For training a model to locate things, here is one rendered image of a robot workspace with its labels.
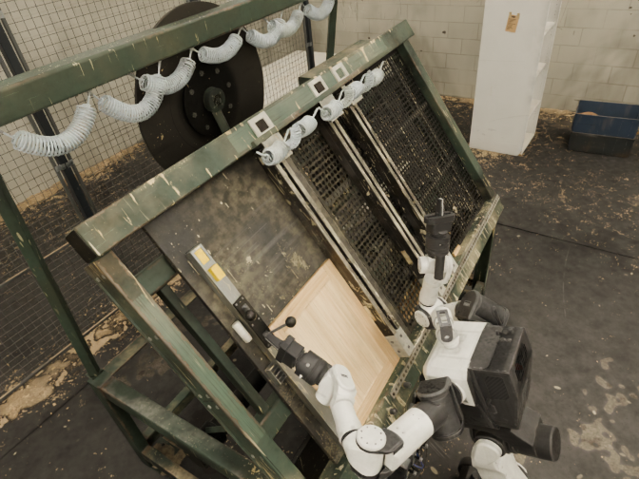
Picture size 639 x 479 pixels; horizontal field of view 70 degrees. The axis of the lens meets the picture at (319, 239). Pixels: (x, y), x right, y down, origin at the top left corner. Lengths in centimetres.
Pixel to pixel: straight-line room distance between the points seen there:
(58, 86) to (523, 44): 433
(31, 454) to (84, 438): 31
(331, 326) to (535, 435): 79
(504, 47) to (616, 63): 175
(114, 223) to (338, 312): 93
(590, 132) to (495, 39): 145
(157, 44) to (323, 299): 116
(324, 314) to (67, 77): 121
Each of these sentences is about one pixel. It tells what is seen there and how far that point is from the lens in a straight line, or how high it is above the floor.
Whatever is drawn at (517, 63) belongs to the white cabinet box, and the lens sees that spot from 526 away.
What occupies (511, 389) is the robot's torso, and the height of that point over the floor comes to 136.
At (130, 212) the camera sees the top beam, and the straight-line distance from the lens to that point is 141.
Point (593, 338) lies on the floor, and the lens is 363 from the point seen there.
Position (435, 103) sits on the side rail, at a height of 148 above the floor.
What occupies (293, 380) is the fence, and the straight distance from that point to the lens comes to 167.
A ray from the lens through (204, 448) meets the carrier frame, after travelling 212.
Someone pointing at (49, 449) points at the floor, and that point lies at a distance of 351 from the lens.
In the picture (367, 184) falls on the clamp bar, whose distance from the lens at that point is 211.
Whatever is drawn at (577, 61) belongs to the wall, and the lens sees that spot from 663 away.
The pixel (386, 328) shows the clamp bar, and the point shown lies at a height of 105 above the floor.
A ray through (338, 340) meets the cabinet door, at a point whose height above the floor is 114.
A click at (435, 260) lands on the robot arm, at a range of 175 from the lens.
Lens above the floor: 257
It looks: 37 degrees down
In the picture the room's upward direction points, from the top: 7 degrees counter-clockwise
